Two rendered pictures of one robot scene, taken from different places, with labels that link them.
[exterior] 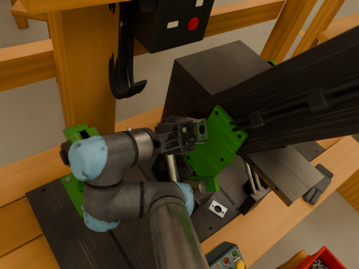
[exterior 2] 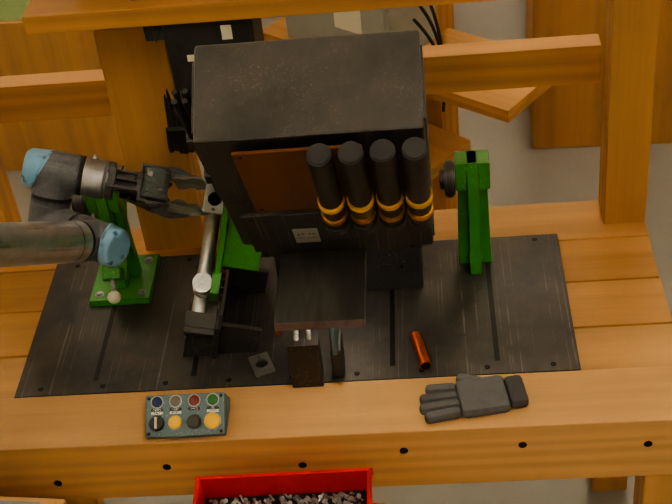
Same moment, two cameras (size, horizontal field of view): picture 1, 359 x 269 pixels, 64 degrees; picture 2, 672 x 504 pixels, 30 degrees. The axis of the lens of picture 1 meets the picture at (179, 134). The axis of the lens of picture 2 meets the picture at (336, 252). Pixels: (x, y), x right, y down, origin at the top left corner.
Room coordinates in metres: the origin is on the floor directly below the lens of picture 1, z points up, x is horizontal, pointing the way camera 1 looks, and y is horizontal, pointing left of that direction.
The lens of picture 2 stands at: (-0.37, -1.80, 2.58)
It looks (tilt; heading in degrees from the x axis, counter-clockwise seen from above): 38 degrees down; 57
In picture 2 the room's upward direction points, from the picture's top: 7 degrees counter-clockwise
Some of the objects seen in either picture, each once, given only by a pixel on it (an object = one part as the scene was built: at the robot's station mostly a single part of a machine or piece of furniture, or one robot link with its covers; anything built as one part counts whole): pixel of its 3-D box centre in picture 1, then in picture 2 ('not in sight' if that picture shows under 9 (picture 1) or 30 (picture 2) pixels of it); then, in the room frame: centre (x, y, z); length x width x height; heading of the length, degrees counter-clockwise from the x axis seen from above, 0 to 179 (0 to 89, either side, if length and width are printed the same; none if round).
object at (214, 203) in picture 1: (217, 209); (261, 364); (0.48, -0.20, 0.90); 0.06 x 0.04 x 0.01; 72
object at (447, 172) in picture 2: not in sight; (446, 179); (0.96, -0.22, 1.12); 0.08 x 0.03 x 0.08; 50
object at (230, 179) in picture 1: (201, 168); (298, 314); (0.63, -0.12, 0.89); 1.10 x 0.42 x 0.02; 140
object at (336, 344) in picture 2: (255, 180); (335, 336); (0.60, -0.30, 0.97); 0.10 x 0.02 x 0.14; 50
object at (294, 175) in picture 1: (258, 143); (323, 258); (0.63, -0.24, 1.11); 0.39 x 0.16 x 0.03; 50
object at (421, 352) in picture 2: not in sight; (420, 350); (0.73, -0.39, 0.91); 0.09 x 0.02 x 0.02; 62
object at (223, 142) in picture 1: (221, 143); (240, 227); (0.53, -0.12, 1.17); 0.13 x 0.12 x 0.20; 140
